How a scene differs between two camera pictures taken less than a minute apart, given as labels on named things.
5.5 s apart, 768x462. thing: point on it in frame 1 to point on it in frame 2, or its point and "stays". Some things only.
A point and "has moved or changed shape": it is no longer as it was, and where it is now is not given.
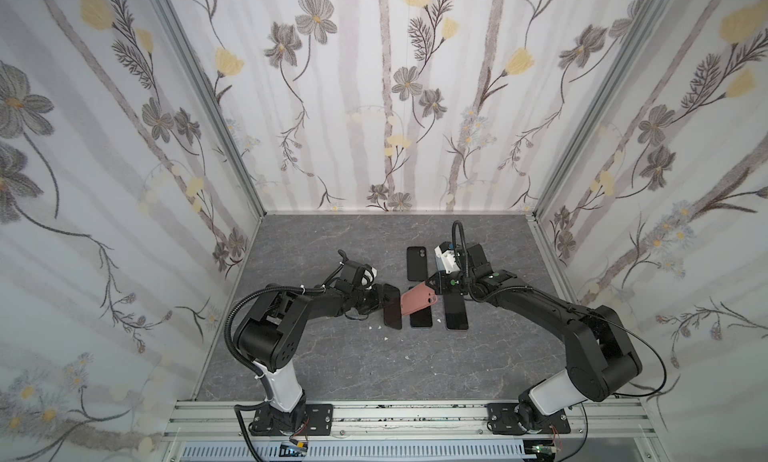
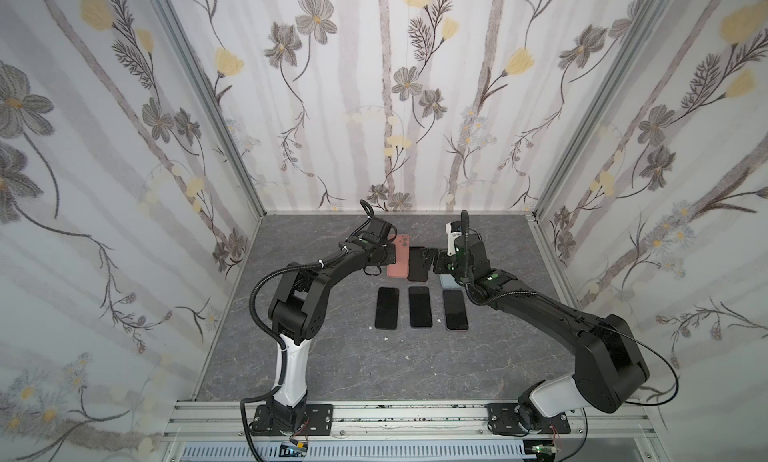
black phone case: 417,263 stays
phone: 392,306 has moved or changed shape
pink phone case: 417,298 to 401,267
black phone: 422,318 stays
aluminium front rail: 609,421 stays
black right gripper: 444,282 to 441,262
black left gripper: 380,297 to 389,252
